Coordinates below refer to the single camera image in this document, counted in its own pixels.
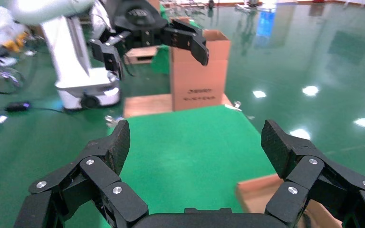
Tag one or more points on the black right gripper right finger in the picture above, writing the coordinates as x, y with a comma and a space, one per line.
305, 176

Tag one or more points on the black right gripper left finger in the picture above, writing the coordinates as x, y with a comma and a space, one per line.
107, 182

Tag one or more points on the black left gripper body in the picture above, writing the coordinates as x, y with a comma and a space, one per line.
138, 22

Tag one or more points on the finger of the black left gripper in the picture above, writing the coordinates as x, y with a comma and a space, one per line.
185, 37
110, 55

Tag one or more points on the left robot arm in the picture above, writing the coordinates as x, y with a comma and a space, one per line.
44, 9

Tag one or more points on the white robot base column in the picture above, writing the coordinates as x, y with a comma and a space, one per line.
72, 63

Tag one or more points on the open flat cardboard mailer box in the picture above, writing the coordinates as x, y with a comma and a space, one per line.
255, 195

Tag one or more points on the tall brown cardboard carton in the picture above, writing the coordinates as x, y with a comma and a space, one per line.
198, 81

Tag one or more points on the silver metal binder clip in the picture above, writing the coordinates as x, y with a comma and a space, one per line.
112, 121
237, 105

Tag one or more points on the green table cloth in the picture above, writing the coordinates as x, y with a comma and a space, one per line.
182, 157

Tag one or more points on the black power adapter brick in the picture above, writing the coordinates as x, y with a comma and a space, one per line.
18, 106

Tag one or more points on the yellow black equipment pile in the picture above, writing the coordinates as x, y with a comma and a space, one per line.
3, 63

